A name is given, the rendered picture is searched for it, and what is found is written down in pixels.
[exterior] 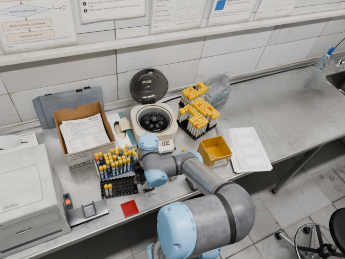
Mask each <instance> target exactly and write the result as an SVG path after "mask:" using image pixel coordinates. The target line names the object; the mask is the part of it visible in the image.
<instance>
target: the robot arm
mask: <svg viewBox="0 0 345 259"><path fill-rule="evenodd" d="M158 145H159V143H158V138H157V136H156V135H154V134H152V133H144V134H142V135H141V136H140V138H139V142H138V160H137V161H134V162H133V165H132V172H134V173H135V175H136V181H137V184H141V183H145V184H144V185H142V186H141V189H147V188H148V189H151V188H152V187H159V186H161V185H164V184H165V183H166V182H167V180H168V177H173V176H178V175H184V176H185V177H186V178H187V179H188V180H189V181H190V182H191V183H192V184H193V185H194V186H195V187H196V188H197V189H198V190H199V191H200V192H201V193H202V194H203V195H204V196H202V197H198V198H193V199H189V200H185V201H181V202H172V203H170V204H169V205H165V206H163V207H162V208H161V209H160V211H159V213H158V217H157V221H158V223H157V230H158V237H159V241H158V242H157V243H152V244H150V245H148V246H147V254H148V259H217V258H218V256H219V253H220V251H221V247H224V246H227V245H231V244H234V243H237V242H239V241H241V240H243V239H244V238H245V237H246V236H247V235H248V234H249V233H250V231H251V229H252V227H253V225H254V221H255V206H254V203H253V200H252V198H251V197H250V195H249V193H248V192H247V191H246V190H245V189H244V188H243V187H241V186H240V185H238V184H237V183H235V182H232V181H226V180H225V179H224V178H222V177H221V176H220V175H218V174H217V173H215V172H214V171H213V170H211V169H210V168H209V167H207V166H206V165H205V164H203V159H202V156H201V155H200V153H198V152H189V153H186V154H181V155H175V156H169V157H164V158H161V155H160V152H159V149H158Z"/></svg>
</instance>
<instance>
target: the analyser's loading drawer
mask: <svg viewBox="0 0 345 259"><path fill-rule="evenodd" d="M89 210H90V212H89ZM66 213H67V218H68V223H69V225H70V226H74V225H76V224H79V223H82V222H84V221H87V220H89V219H92V218H95V217H97V216H100V215H103V214H105V213H110V210H109V206H108V203H107V200H106V197H104V199H102V200H99V201H96V202H93V201H92V203H90V204H88V205H85V206H83V205H81V207H80V208H77V209H74V210H71V211H68V212H66Z"/></svg>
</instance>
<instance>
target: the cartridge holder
mask: <svg viewBox="0 0 345 259"><path fill-rule="evenodd" d="M143 192H144V194H145V196H146V197H148V196H151V195H154V194H156V191H155V187H153V188H151V189H147V190H146V189H143Z"/></svg>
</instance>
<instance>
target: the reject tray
mask: <svg viewBox="0 0 345 259"><path fill-rule="evenodd" d="M120 205H121V208H122V211H123V214H124V217H125V218H127V217H130V216H132V215H135V214H137V213H139V210H138V208H137V205H136V202H135V200H134V199H133V200H131V201H128V202H125V203H123V204H120Z"/></svg>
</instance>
